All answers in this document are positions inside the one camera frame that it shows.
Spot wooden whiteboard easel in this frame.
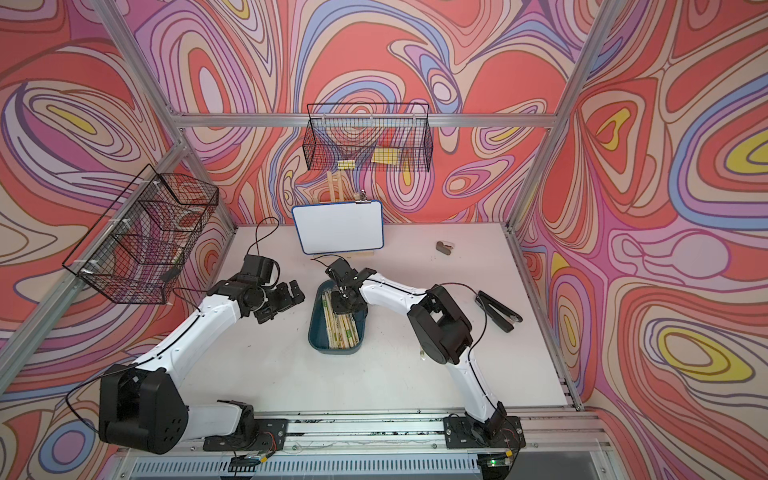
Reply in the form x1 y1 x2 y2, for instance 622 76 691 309
310 170 376 260

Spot olive and white stapler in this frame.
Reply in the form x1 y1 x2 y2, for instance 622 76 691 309
435 241 454 256

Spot green circuit board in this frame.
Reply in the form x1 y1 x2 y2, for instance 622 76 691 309
227 456 268 474

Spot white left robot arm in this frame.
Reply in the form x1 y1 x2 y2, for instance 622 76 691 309
97 254 305 454

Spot black wire basket back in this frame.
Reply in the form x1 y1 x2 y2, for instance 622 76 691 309
302 101 434 172

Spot yellow sticky note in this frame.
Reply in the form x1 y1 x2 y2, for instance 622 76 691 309
371 147 400 166

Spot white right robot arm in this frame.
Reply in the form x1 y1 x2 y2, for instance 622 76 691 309
325 257 516 446

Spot black wire basket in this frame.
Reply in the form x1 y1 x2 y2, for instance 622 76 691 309
302 101 434 172
62 165 219 305

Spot aluminium frame post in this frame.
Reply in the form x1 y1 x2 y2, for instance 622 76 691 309
506 0 619 232

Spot blue framed whiteboard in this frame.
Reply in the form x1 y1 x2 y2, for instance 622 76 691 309
291 199 386 256

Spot black wire basket left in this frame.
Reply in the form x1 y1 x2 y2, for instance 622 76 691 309
62 165 219 305

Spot teal plastic storage box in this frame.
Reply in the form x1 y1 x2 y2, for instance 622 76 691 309
308 281 367 355

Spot wrapped chopsticks in box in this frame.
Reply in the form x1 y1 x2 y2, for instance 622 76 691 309
322 290 361 350

